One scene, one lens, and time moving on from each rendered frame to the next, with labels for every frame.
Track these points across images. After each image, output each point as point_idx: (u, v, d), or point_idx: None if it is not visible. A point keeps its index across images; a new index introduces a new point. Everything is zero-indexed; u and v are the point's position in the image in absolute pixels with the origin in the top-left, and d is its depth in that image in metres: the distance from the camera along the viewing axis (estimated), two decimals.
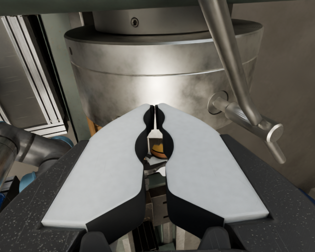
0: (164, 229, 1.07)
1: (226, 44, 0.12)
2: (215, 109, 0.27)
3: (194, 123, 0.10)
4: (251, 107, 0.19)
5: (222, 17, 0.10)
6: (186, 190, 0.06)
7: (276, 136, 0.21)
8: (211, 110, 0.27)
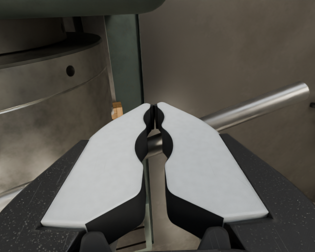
0: None
1: None
2: None
3: (194, 123, 0.09)
4: None
5: (161, 147, 0.12)
6: (186, 189, 0.06)
7: None
8: None
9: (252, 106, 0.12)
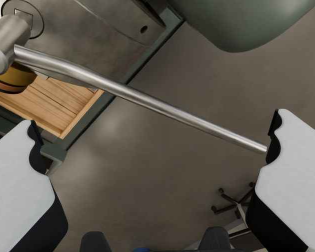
0: None
1: (167, 109, 0.17)
2: (16, 7, 0.18)
3: None
4: (58, 69, 0.15)
5: (185, 118, 0.18)
6: (274, 199, 0.06)
7: None
8: (22, 5, 0.18)
9: (239, 137, 0.19)
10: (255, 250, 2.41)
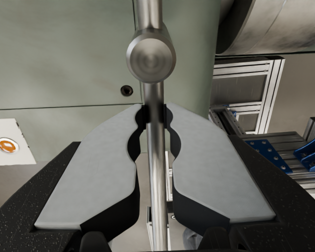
0: None
1: (164, 231, 0.15)
2: None
3: (202, 123, 0.09)
4: (154, 118, 0.12)
5: (162, 250, 0.16)
6: (192, 189, 0.06)
7: (147, 32, 0.08)
8: None
9: None
10: None
